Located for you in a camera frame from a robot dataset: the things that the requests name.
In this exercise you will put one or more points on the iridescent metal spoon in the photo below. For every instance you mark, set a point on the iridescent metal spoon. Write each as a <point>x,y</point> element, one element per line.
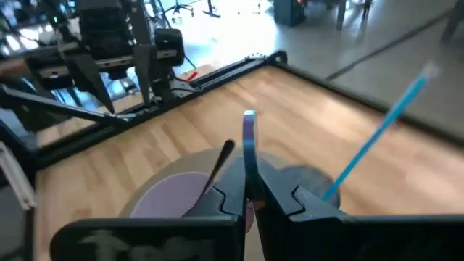
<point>249,145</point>

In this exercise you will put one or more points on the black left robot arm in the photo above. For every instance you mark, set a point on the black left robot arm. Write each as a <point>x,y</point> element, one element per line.
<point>139,18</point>

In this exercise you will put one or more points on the black aluminium table frame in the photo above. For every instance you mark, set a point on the black aluminium table frame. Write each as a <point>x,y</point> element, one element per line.
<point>224,74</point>

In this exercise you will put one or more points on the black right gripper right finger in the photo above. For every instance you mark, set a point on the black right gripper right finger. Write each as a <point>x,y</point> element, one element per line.
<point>326,239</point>

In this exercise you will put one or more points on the black equipment box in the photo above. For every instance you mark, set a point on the black equipment box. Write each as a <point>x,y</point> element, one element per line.
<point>288,12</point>

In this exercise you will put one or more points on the grey round placemat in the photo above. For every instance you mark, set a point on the grey round placemat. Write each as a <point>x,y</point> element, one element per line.
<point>170,163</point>

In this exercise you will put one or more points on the light blue drinking straw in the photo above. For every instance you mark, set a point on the light blue drinking straw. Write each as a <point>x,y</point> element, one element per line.
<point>380,127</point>

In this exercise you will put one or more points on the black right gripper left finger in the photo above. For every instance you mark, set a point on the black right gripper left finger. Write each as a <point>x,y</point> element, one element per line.
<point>163,239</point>

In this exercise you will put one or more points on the small red object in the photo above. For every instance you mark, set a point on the small red object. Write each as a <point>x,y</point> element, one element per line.
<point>192,76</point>

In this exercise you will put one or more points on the black metal fork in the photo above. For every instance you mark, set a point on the black metal fork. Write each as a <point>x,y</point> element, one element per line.
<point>223,156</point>

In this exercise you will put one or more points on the black chair base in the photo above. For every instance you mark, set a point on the black chair base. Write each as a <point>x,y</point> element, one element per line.
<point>177,7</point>

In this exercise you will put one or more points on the silver aluminium bracket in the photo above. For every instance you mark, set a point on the silver aluminium bracket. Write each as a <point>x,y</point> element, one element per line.
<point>16,177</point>

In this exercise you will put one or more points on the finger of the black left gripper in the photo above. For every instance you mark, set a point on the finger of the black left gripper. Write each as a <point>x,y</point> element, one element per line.
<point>146,72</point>
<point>88,79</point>

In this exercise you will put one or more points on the lilac ribbed bowl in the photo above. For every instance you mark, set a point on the lilac ribbed bowl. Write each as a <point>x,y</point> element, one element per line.
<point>170,195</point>

